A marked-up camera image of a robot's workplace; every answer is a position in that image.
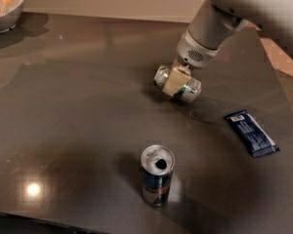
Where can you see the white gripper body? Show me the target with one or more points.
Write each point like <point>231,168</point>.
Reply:
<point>194,54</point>

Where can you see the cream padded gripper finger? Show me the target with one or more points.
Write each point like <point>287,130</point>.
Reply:
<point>178,76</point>

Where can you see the white green 7up can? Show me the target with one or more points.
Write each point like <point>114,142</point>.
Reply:
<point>188,93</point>

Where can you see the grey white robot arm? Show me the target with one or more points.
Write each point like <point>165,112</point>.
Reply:
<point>215,21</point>

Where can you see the blue silver Red Bull can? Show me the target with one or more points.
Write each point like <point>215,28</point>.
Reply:
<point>157,163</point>

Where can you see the blue snack bar wrapper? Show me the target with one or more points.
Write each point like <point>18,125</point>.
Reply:
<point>256,140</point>

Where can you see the white fruit bowl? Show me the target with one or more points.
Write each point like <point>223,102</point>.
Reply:
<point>9,15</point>

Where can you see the orange fruit middle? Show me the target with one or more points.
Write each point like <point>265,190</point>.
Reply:
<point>4,3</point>

